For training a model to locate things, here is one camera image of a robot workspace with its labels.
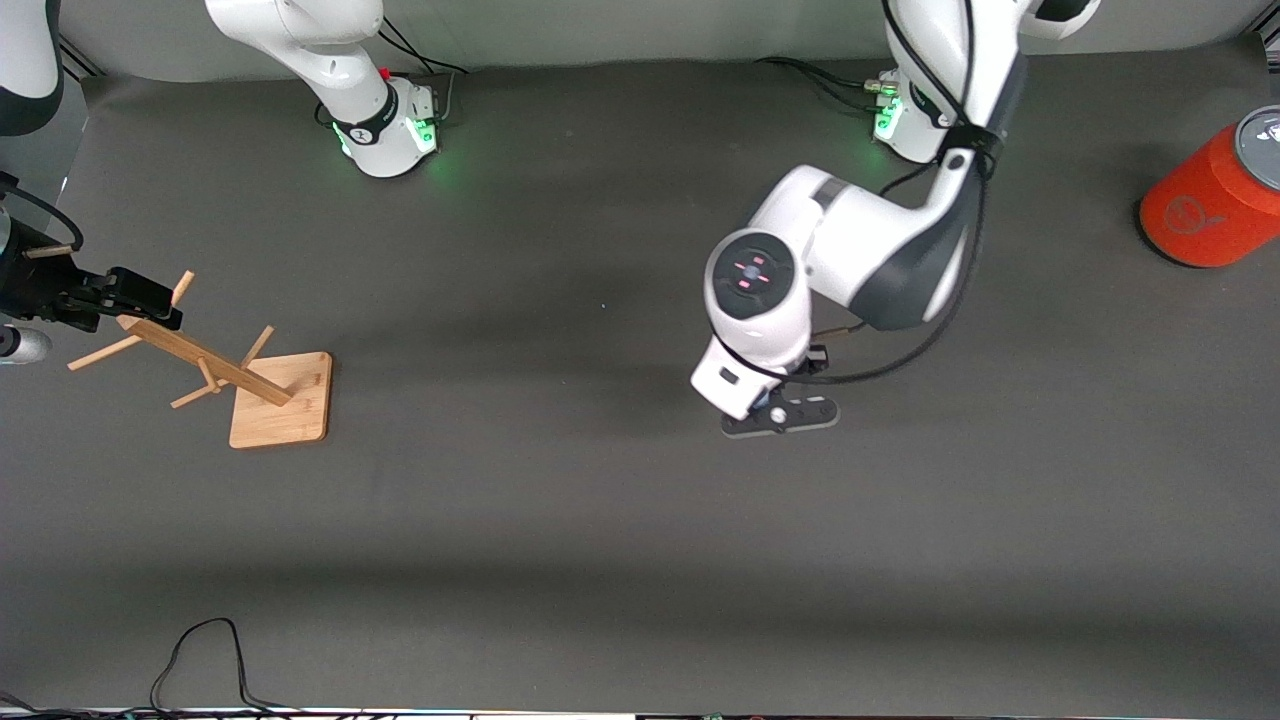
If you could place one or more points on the wooden cup rack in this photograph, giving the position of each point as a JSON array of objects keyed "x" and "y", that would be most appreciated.
[{"x": 280, "y": 410}]

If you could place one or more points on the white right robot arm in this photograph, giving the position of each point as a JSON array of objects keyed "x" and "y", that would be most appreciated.
[{"x": 350, "y": 60}]

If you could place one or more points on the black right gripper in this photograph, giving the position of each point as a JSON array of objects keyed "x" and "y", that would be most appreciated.
[{"x": 38, "y": 286}]

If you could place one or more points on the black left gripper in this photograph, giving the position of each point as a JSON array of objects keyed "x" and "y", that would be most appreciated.
[{"x": 816, "y": 361}]

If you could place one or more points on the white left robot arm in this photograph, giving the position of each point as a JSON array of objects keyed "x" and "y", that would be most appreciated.
[{"x": 860, "y": 240}]

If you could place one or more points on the orange can with silver lid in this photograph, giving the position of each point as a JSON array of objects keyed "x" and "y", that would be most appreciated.
[{"x": 1210, "y": 200}]

